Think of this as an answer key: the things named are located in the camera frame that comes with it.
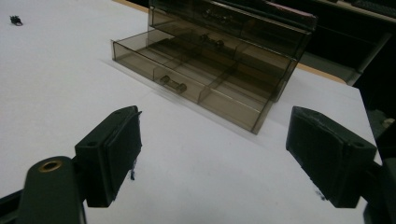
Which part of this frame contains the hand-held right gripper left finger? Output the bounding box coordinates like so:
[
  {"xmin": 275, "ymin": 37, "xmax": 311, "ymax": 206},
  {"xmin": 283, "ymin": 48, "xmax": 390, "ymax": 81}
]
[{"xmin": 74, "ymin": 105, "xmax": 143, "ymax": 208}]

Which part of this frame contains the small black clip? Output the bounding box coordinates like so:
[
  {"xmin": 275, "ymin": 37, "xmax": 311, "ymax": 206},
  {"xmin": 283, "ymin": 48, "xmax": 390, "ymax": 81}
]
[{"xmin": 9, "ymin": 15, "xmax": 24, "ymax": 27}]

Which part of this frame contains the grey metal stand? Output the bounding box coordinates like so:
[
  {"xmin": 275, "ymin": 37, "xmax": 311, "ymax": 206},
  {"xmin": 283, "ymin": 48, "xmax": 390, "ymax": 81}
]
[{"xmin": 345, "ymin": 31, "xmax": 394, "ymax": 87}]

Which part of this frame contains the smoky clear plastic drawer cabinet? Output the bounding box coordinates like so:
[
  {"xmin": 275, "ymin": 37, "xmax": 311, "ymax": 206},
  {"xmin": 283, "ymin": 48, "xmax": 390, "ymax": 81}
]
[{"xmin": 147, "ymin": 0, "xmax": 318, "ymax": 104}]

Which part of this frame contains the dark keyboard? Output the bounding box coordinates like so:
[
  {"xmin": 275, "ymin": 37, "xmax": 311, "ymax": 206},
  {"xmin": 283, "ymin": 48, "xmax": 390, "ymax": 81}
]
[{"xmin": 353, "ymin": 0, "xmax": 396, "ymax": 19}]

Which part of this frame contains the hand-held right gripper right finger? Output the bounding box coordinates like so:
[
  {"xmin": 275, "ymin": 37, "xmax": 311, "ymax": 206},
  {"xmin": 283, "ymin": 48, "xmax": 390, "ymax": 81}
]
[{"xmin": 285, "ymin": 105, "xmax": 378, "ymax": 209}]

